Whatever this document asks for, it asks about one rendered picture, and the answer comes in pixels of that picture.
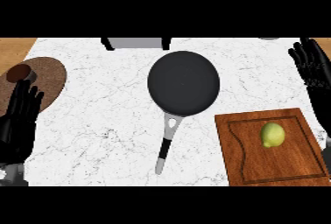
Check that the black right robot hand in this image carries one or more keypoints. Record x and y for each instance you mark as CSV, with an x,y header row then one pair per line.
x,y
314,70

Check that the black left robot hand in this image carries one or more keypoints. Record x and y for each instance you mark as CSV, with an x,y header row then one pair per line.
x,y
17,128

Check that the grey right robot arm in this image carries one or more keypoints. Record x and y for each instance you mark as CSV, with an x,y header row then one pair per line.
x,y
327,157

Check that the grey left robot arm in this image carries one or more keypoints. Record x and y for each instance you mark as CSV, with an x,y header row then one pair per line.
x,y
12,174

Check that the yellow-green lemon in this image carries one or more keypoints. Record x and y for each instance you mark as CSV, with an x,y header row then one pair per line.
x,y
272,135

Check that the dark grey frying pan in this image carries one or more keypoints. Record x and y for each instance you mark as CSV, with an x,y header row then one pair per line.
x,y
182,87

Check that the brown wooden cutting board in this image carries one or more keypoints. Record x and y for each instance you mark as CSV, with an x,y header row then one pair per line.
x,y
271,157

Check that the small grey object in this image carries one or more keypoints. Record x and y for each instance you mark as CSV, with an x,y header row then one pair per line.
x,y
269,38

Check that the dark brown cup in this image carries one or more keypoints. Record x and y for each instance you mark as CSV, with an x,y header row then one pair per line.
x,y
20,73

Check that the brown round placemat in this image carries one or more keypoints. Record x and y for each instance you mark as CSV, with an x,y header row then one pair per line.
x,y
51,76

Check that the grey appliance with black legs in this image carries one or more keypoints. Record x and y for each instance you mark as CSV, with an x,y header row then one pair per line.
x,y
136,43

